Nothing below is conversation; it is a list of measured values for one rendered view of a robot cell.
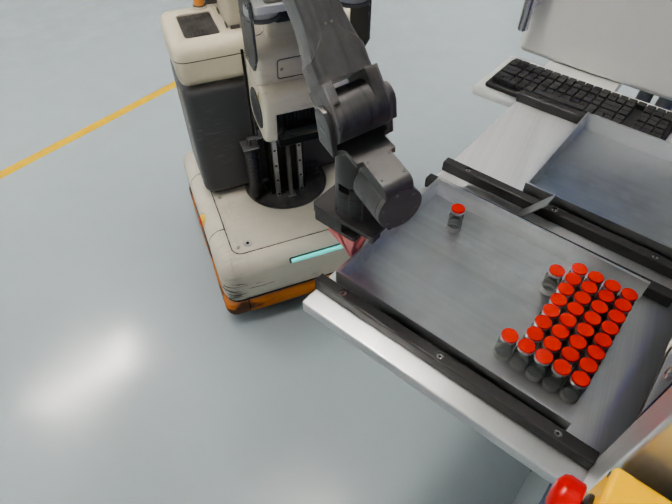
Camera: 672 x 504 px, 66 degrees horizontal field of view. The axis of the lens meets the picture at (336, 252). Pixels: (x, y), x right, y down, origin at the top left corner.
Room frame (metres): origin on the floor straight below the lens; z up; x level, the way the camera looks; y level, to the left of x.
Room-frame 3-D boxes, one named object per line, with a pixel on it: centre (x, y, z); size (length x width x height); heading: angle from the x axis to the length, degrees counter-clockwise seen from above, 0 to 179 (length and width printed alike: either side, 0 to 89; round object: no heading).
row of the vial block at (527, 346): (0.39, -0.28, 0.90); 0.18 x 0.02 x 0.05; 140
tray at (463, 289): (0.45, -0.21, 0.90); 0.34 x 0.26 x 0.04; 50
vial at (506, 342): (0.35, -0.21, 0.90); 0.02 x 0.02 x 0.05
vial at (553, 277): (0.45, -0.30, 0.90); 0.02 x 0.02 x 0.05
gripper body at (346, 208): (0.51, -0.03, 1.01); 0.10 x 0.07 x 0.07; 50
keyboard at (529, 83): (1.05, -0.55, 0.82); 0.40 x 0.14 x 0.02; 50
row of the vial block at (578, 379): (0.35, -0.33, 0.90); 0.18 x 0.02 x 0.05; 140
